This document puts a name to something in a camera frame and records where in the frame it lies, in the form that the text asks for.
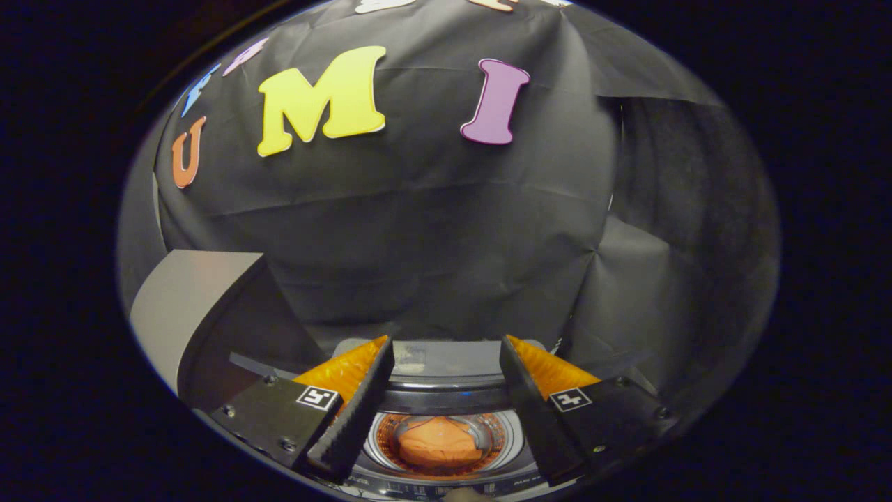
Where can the orange polo shirt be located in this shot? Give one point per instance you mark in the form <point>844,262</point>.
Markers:
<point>439,446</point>

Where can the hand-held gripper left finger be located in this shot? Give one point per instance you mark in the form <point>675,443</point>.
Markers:
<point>355,418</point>

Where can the grey cabinet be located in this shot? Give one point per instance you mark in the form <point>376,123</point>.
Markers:
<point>195,293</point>

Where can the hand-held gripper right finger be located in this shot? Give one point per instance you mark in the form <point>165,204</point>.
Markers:
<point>543,425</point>

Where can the grey washing machine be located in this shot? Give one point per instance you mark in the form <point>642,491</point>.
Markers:
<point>453,348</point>

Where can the dark washing machine lid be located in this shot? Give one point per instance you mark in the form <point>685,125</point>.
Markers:
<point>446,399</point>

